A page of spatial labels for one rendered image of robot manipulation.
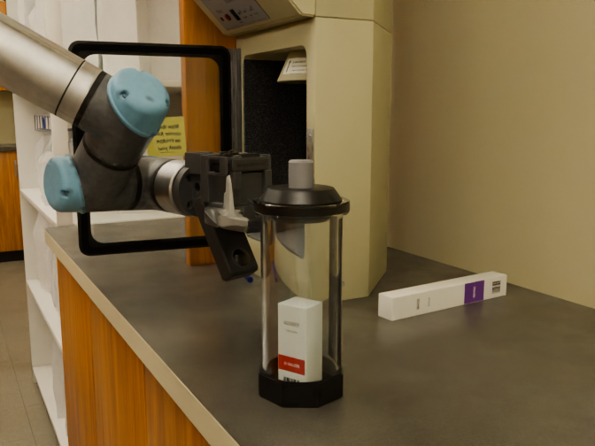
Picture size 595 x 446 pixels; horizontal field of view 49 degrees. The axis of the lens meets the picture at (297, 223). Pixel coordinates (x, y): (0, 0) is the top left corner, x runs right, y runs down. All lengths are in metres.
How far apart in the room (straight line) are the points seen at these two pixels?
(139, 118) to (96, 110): 0.05
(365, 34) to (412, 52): 0.46
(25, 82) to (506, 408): 0.65
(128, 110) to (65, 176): 0.14
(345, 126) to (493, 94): 0.38
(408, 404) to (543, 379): 0.19
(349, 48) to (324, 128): 0.14
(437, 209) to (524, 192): 0.25
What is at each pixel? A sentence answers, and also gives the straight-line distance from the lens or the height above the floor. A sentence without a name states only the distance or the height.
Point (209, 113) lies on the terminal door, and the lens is 1.33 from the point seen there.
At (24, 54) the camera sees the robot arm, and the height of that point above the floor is 1.33.
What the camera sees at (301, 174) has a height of 1.20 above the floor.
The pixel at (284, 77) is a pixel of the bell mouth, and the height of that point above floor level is 1.32.
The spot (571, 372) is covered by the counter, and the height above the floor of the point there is 0.94.
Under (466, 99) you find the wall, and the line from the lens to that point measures 1.43.
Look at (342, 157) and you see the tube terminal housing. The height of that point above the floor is 1.19.
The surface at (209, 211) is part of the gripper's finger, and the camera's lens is 0.78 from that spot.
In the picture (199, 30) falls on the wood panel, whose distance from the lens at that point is 1.40.
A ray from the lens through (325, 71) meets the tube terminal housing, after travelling 1.09.
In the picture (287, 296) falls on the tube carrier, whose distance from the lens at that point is 0.71.
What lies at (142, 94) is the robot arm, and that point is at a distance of 0.80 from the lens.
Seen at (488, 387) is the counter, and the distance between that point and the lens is 0.84.
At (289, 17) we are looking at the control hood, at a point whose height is 1.41.
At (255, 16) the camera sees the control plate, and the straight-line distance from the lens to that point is 1.19.
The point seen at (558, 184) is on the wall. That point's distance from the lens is 1.27.
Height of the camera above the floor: 1.26
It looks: 10 degrees down
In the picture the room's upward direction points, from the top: straight up
